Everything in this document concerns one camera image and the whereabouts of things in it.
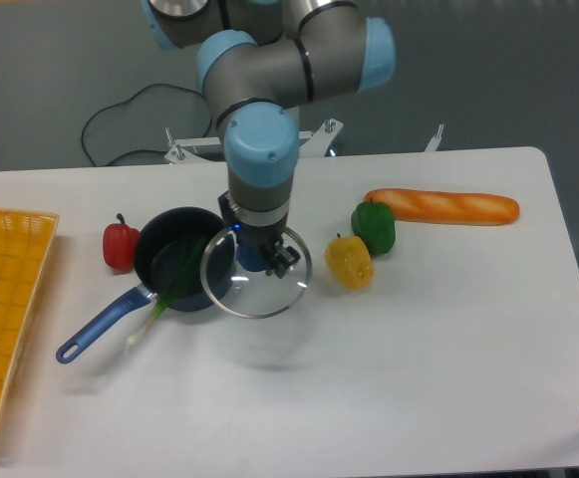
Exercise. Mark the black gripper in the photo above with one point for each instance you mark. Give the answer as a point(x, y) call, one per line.
point(263, 230)

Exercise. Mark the glass pot lid blue knob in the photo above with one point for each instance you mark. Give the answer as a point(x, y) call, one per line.
point(233, 277)

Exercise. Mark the green spring onion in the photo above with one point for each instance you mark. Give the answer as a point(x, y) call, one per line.
point(184, 276)

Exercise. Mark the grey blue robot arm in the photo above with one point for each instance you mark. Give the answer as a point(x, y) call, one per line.
point(256, 62)

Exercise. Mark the yellow bell pepper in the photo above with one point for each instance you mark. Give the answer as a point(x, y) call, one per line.
point(349, 260)

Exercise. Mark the green bell pepper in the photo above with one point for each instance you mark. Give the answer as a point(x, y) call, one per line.
point(374, 223)

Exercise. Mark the orange baguette bread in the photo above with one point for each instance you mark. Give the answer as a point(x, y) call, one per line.
point(454, 208)

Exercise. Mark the red bell pepper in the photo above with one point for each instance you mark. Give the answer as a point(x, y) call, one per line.
point(119, 244)

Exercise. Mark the dark pot blue handle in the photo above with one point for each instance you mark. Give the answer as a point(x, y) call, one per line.
point(173, 241)

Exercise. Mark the white right pedestal foot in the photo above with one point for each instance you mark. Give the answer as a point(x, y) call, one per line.
point(320, 142)

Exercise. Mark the white pedestal foot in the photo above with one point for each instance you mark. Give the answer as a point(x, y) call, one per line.
point(194, 150)
point(320, 142)

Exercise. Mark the white left pedestal foot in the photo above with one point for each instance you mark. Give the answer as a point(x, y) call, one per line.
point(194, 150)

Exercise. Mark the white far right bracket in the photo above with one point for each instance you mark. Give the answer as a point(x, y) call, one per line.
point(435, 140)

